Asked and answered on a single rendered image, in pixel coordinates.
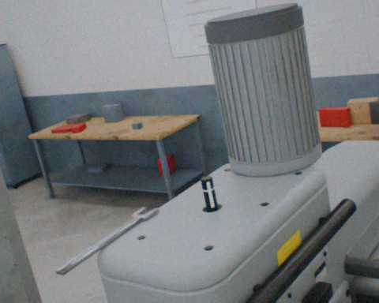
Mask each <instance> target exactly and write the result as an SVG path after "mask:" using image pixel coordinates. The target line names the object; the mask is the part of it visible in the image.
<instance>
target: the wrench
mask: <svg viewBox="0 0 379 303"><path fill-rule="evenodd" d="M146 211H147V208H141V209H140V210H138V211H136V212H135V213H134V214H132V215H131V216H130V218H131V219H130V220H128V221H127V222H126V223H124V224H123V225H121V226H120V227H118V229H115V230H114V231H112V232H111V233H109V234H108V235H106V237H104V238H102V239H100V241H97V242H96V243H95V244H94V245H92V246H90V247H88V249H86V250H85V251H83V252H81V253H80V254H79V255H78V256H76V257H74V258H73V259H72V260H70V261H68V262H67V263H66V264H64V265H62V266H61V267H59V268H58V269H57V270H55V273H56V274H59V275H65V274H66V273H68V272H70V271H72V270H73V269H74V268H75V267H77V266H78V265H79V264H81V263H82V262H83V261H86V260H87V259H88V258H89V257H91V256H93V255H94V254H95V253H97V252H98V251H100V250H101V249H102V248H103V247H106V245H108V244H110V243H111V242H112V241H114V240H115V239H116V238H118V237H120V236H121V234H124V233H125V232H126V231H127V230H129V229H131V228H132V227H133V226H136V224H138V223H139V222H141V220H148V219H150V218H151V217H153V216H154V215H156V214H157V213H159V208H153V210H151V211H150V212H149V213H148V214H145V215H142V214H144V213H145V212H146Z"/></svg>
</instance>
